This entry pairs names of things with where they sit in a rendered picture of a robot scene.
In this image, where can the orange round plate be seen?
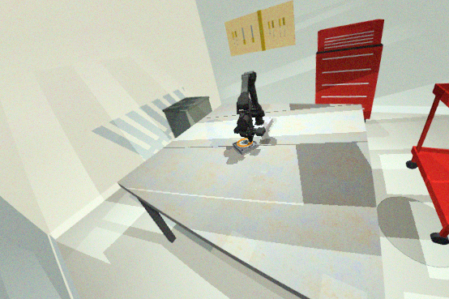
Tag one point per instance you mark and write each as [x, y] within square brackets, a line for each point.
[239, 143]

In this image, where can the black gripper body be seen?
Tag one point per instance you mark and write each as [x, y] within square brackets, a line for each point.
[259, 132]

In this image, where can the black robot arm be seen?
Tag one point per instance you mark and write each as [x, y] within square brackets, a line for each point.
[251, 108]

